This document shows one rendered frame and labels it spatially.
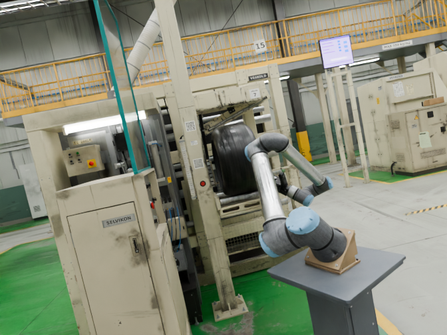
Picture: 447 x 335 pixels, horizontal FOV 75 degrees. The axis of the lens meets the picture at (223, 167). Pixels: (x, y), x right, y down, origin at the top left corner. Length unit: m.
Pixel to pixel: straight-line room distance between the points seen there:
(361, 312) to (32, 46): 13.27
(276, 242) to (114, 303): 0.83
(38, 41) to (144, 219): 12.51
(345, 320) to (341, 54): 5.28
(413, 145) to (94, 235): 5.85
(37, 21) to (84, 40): 1.79
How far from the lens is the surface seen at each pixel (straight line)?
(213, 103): 2.55
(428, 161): 6.68
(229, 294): 2.53
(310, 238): 1.48
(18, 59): 13.86
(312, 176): 2.05
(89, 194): 1.48
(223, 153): 2.08
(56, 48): 13.34
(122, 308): 1.60
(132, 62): 2.66
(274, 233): 1.54
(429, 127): 6.69
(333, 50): 6.27
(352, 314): 1.68
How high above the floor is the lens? 1.32
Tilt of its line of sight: 4 degrees down
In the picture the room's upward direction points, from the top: 12 degrees counter-clockwise
